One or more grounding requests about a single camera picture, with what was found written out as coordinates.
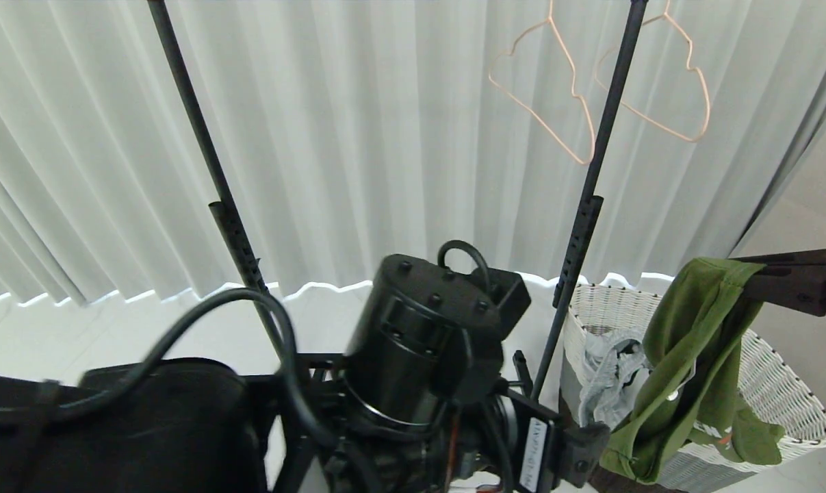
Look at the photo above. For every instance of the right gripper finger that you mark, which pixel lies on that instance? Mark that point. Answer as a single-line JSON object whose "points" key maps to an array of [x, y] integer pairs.
{"points": [[789, 291]]}

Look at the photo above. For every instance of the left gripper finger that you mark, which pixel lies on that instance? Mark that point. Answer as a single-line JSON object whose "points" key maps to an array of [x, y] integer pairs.
{"points": [[584, 448]]}

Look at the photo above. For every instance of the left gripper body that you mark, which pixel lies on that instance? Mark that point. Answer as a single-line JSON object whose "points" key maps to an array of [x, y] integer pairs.
{"points": [[495, 452]]}

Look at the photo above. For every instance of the pale grey shorts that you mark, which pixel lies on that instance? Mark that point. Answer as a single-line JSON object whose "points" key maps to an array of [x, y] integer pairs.
{"points": [[608, 383]]}

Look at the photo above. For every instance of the green printed shirt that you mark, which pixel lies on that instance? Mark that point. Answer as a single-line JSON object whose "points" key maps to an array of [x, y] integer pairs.
{"points": [[679, 342]]}

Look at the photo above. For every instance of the pink clothes hanger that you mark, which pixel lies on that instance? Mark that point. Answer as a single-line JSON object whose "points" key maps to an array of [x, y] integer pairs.
{"points": [[573, 96], [690, 65]]}

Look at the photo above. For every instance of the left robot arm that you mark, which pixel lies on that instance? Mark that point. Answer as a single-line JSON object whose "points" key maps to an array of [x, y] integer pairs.
{"points": [[146, 424]]}

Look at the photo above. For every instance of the white laundry basket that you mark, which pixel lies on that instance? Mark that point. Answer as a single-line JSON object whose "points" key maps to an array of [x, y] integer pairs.
{"points": [[775, 390]]}

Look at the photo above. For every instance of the black clothes rack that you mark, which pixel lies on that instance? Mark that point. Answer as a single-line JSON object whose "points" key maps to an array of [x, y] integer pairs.
{"points": [[235, 236]]}

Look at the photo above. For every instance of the white curtain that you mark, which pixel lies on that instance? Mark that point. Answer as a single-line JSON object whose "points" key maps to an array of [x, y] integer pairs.
{"points": [[385, 137]]}

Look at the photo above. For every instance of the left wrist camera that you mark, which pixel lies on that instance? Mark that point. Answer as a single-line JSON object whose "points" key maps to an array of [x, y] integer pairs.
{"points": [[505, 294]]}

